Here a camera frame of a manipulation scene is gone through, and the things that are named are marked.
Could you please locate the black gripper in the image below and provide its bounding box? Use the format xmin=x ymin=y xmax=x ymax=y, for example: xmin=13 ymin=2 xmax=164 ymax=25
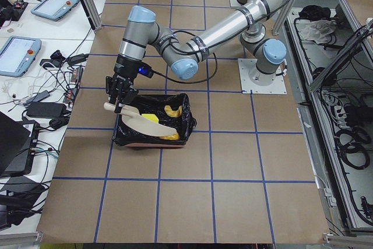
xmin=105 ymin=73 xmax=138 ymax=114

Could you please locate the beige plastic dustpan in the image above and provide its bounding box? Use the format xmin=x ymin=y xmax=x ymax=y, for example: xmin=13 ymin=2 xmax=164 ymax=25
xmin=104 ymin=102 xmax=177 ymax=137

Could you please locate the yellow green sponge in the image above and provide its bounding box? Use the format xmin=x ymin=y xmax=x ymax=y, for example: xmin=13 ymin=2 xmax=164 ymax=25
xmin=141 ymin=113 xmax=159 ymax=124

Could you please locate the cream curved toy pastry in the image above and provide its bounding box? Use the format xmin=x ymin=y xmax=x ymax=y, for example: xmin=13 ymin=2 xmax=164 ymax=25
xmin=164 ymin=105 xmax=182 ymax=118

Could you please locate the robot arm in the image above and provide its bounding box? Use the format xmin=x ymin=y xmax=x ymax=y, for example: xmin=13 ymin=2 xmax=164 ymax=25
xmin=105 ymin=0 xmax=287 ymax=113

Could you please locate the bin with black bag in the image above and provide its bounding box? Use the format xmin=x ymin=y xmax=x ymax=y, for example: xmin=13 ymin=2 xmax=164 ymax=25
xmin=112 ymin=93 xmax=197 ymax=148

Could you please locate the black power adapter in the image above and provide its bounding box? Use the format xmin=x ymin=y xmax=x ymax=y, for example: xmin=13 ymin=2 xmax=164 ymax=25
xmin=26 ymin=102 xmax=66 ymax=118

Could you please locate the black laptop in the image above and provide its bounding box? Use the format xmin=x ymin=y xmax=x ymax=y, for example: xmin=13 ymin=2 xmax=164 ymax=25
xmin=1 ymin=113 xmax=40 ymax=177

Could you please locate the lower teach pendant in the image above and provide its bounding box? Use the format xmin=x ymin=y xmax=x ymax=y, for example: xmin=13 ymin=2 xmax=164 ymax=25
xmin=1 ymin=36 xmax=41 ymax=78

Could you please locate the teach pendant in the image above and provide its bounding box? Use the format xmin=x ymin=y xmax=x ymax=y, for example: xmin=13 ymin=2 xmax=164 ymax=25
xmin=1 ymin=36 xmax=41 ymax=78
xmin=31 ymin=0 xmax=80 ymax=21

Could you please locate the upper teach pendant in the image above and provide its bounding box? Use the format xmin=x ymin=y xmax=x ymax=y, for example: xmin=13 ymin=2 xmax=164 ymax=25
xmin=31 ymin=0 xmax=80 ymax=21

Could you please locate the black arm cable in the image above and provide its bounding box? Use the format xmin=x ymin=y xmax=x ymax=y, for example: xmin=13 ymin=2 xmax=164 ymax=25
xmin=151 ymin=30 xmax=218 ymax=83

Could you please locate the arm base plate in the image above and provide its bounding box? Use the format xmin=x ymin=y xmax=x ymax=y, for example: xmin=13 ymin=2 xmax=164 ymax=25
xmin=238 ymin=58 xmax=287 ymax=95

